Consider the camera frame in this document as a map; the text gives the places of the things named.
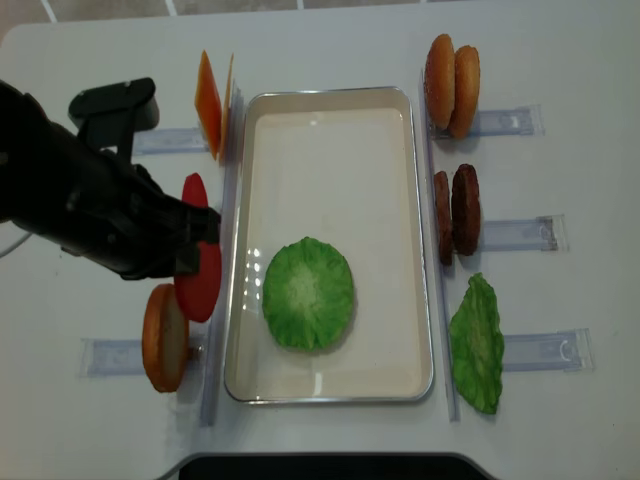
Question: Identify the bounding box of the sesame bun top outer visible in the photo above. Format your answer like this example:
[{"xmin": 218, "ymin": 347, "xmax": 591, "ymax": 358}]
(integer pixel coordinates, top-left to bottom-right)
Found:
[{"xmin": 424, "ymin": 34, "xmax": 455, "ymax": 130}]

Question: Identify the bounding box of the bun half front left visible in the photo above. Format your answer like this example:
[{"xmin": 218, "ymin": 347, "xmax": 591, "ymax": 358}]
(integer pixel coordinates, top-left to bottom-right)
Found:
[{"xmin": 141, "ymin": 284, "xmax": 189, "ymax": 393}]

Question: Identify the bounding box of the green lettuce leaf on tray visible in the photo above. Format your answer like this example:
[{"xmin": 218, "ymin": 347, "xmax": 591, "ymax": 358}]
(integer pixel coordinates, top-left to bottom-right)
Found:
[{"xmin": 262, "ymin": 237, "xmax": 355, "ymax": 352}]

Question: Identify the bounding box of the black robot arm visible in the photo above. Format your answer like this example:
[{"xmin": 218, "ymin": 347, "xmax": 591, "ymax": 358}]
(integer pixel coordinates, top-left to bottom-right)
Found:
[{"xmin": 1, "ymin": 78, "xmax": 221, "ymax": 280}]

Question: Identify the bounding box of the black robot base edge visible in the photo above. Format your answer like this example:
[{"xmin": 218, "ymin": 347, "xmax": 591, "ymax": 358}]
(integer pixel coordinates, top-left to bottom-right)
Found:
[{"xmin": 179, "ymin": 454, "xmax": 488, "ymax": 480}]

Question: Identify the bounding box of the large brown meat patty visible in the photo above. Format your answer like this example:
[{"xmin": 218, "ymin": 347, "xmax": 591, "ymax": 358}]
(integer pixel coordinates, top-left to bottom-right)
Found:
[{"xmin": 451, "ymin": 164, "xmax": 481, "ymax": 256}]

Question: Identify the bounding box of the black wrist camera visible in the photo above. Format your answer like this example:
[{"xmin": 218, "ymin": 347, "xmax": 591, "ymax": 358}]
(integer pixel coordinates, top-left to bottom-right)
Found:
[{"xmin": 68, "ymin": 77, "xmax": 160, "ymax": 161}]

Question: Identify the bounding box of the standing green lettuce leaf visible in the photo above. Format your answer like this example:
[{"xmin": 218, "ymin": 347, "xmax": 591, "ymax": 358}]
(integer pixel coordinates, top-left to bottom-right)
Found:
[{"xmin": 449, "ymin": 273, "xmax": 505, "ymax": 415}]

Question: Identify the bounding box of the red tomato slice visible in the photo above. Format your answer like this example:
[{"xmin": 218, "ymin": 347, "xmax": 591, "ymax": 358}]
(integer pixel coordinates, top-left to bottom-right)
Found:
[
  {"xmin": 182, "ymin": 173, "xmax": 209, "ymax": 208},
  {"xmin": 174, "ymin": 241, "xmax": 222, "ymax": 323}
]

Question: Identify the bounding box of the bun half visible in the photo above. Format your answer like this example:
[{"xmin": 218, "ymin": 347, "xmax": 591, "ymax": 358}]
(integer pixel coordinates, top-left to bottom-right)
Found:
[
  {"xmin": 141, "ymin": 284, "xmax": 189, "ymax": 393},
  {"xmin": 448, "ymin": 45, "xmax": 480, "ymax": 139}
]

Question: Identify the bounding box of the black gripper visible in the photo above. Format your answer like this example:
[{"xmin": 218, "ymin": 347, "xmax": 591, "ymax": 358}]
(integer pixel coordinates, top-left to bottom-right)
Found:
[{"xmin": 64, "ymin": 162, "xmax": 221, "ymax": 280}]

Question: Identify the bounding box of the right clear acrylic rack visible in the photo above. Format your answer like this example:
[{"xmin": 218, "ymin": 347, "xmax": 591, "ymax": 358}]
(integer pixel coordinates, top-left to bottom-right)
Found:
[{"xmin": 418, "ymin": 86, "xmax": 594, "ymax": 422}]

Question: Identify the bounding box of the small brown meat patty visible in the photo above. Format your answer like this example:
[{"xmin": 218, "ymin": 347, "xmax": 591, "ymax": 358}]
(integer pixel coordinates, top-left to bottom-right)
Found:
[{"xmin": 434, "ymin": 171, "xmax": 454, "ymax": 266}]

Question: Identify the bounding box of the orange cheese slice left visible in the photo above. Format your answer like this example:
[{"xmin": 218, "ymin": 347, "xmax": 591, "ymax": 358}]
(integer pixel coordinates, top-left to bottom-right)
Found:
[{"xmin": 194, "ymin": 50, "xmax": 222, "ymax": 160}]

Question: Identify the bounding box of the orange cheese slice right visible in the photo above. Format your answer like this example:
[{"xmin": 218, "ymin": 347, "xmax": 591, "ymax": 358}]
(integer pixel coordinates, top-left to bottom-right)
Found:
[{"xmin": 218, "ymin": 54, "xmax": 234, "ymax": 163}]

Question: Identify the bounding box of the left clear acrylic rack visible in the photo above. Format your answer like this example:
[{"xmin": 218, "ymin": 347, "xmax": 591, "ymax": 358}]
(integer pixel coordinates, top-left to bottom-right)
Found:
[{"xmin": 81, "ymin": 82, "xmax": 245, "ymax": 428}]

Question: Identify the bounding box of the white metal tray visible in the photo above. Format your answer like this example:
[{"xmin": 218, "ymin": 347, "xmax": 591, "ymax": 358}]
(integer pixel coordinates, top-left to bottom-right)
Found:
[{"xmin": 224, "ymin": 87, "xmax": 433, "ymax": 404}]

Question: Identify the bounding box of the orange cheese slice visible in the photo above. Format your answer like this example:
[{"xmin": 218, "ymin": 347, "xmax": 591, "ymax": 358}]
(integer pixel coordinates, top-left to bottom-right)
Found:
[
  {"xmin": 218, "ymin": 54, "xmax": 234, "ymax": 163},
  {"xmin": 194, "ymin": 50, "xmax": 222, "ymax": 160}
]

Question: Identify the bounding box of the bun half inner right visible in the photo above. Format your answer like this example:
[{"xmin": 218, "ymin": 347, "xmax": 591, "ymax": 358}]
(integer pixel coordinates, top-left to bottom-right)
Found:
[{"xmin": 448, "ymin": 45, "xmax": 480, "ymax": 139}]

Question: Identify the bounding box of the clear acrylic rack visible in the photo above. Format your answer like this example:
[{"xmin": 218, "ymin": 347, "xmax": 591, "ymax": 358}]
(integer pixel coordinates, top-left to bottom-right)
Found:
[
  {"xmin": 81, "ymin": 82, "xmax": 245, "ymax": 428},
  {"xmin": 418, "ymin": 86, "xmax": 594, "ymax": 422}
]

